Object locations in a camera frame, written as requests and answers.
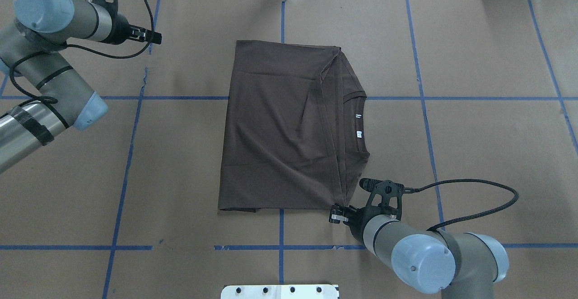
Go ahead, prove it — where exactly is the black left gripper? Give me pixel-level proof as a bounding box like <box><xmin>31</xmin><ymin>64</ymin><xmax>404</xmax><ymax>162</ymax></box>
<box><xmin>86</xmin><ymin>0</ymin><xmax>163</xmax><ymax>45</ymax></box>

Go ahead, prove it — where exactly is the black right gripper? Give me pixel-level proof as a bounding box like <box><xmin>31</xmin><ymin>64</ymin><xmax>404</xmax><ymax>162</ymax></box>
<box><xmin>328</xmin><ymin>178</ymin><xmax>405</xmax><ymax>241</ymax></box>

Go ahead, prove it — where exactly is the dark brown t-shirt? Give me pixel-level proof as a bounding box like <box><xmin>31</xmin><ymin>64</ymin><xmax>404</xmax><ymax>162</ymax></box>
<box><xmin>218</xmin><ymin>40</ymin><xmax>370</xmax><ymax>212</ymax></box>

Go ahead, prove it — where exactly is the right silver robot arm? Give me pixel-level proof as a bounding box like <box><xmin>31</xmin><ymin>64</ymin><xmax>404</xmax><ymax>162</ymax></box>
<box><xmin>329</xmin><ymin>178</ymin><xmax>519</xmax><ymax>299</ymax></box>

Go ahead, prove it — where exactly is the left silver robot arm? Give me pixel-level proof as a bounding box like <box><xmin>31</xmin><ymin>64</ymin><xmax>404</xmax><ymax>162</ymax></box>
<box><xmin>0</xmin><ymin>0</ymin><xmax>162</xmax><ymax>172</ymax></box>

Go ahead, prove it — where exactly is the white pedestal column base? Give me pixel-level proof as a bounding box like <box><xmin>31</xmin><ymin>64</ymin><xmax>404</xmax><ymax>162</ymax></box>
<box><xmin>220</xmin><ymin>284</ymin><xmax>341</xmax><ymax>299</ymax></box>

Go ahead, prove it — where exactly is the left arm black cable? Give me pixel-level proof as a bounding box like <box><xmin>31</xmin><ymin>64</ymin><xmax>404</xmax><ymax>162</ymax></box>
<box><xmin>9</xmin><ymin>0</ymin><xmax>155</xmax><ymax>105</ymax></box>

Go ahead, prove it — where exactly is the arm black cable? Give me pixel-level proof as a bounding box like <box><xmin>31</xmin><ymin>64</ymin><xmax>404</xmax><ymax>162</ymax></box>
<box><xmin>9</xmin><ymin>0</ymin><xmax>155</xmax><ymax>105</ymax></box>
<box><xmin>402</xmin><ymin>179</ymin><xmax>520</xmax><ymax>232</ymax></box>

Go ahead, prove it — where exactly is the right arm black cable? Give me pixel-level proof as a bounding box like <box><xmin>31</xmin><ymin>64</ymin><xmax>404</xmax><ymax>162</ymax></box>
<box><xmin>402</xmin><ymin>179</ymin><xmax>520</xmax><ymax>232</ymax></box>

